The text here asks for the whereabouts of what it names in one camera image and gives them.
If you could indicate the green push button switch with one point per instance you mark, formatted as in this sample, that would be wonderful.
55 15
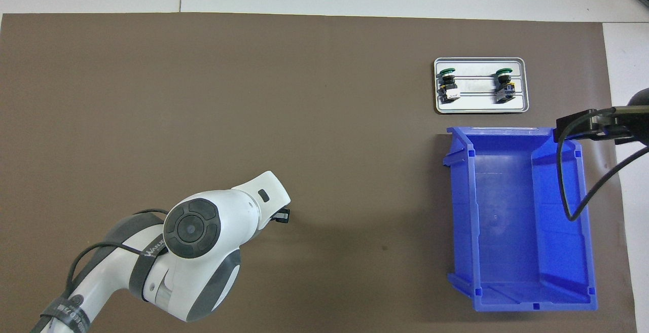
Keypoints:
504 89
448 87

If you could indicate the grey metal tray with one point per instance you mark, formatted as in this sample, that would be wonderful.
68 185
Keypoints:
476 102

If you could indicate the brown table mat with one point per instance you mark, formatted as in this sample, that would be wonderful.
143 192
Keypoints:
355 69

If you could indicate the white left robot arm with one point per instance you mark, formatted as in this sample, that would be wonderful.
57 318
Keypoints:
203 242

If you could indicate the blue plastic storage bin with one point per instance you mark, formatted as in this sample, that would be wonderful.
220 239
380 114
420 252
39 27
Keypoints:
507 221

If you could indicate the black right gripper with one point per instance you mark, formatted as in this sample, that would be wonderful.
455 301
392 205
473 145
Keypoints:
634 120

